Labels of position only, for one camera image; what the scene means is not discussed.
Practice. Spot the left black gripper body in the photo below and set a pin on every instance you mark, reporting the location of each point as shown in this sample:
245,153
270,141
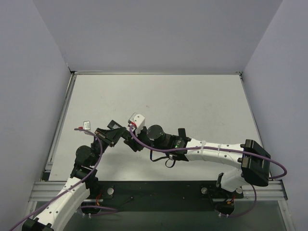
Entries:
103,136

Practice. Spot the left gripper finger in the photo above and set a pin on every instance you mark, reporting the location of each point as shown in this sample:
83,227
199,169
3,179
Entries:
117,134
113,125

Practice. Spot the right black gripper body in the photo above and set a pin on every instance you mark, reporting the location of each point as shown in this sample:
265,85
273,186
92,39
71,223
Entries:
138,141

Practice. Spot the black remote control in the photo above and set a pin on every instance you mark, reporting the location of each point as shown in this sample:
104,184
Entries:
127,137

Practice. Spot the black battery cover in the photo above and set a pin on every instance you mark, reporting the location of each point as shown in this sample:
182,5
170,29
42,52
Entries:
182,132

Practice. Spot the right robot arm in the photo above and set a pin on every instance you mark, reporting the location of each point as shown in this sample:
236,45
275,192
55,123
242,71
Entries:
249,161

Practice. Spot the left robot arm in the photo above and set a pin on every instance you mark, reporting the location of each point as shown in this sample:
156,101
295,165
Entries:
55,215

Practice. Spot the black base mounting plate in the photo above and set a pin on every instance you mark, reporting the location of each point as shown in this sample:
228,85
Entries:
159,196

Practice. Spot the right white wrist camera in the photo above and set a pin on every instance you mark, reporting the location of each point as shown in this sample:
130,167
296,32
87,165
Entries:
138,121

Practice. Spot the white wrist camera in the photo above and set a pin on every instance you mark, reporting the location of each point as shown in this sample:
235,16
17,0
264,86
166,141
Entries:
86,125
138,121

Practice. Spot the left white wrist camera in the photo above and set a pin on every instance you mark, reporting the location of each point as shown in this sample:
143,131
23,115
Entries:
86,125

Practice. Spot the aluminium front rail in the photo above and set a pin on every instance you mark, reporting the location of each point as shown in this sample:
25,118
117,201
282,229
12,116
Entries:
275,191

